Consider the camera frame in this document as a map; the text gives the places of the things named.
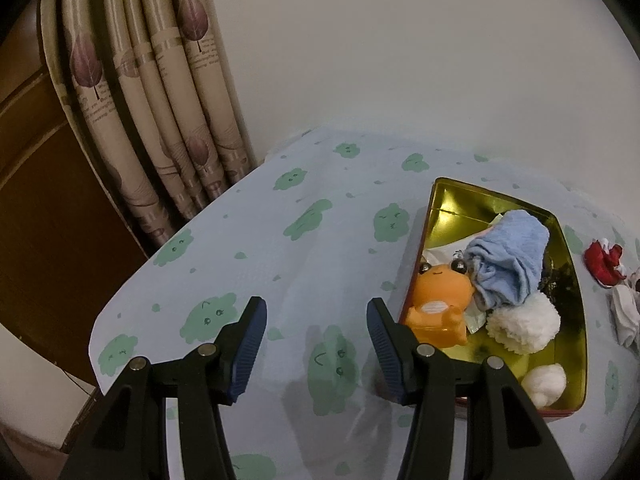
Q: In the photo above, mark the small white fluffy ball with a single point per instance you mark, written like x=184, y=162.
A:
x=545, y=385

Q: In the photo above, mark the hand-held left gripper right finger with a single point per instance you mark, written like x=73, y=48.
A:
x=391, y=350

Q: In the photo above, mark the red white cloth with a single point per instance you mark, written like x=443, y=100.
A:
x=602, y=262

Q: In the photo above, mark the brown wooden door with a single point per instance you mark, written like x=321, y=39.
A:
x=45, y=200

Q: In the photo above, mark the gold metal tin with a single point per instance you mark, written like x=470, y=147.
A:
x=572, y=340

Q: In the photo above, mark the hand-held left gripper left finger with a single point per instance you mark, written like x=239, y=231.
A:
x=246, y=347

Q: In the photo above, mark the large white fluffy ball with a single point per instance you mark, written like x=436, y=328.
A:
x=525, y=324

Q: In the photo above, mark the light blue towel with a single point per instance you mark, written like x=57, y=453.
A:
x=510, y=255

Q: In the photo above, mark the pink white wipes packet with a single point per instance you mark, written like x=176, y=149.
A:
x=474, y=321

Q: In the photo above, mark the green cloud printed tablecloth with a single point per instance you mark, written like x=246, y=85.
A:
x=310, y=255

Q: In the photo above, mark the orange frog toy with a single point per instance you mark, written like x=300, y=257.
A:
x=440, y=305

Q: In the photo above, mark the beige leaf printed curtain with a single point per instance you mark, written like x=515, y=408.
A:
x=145, y=75

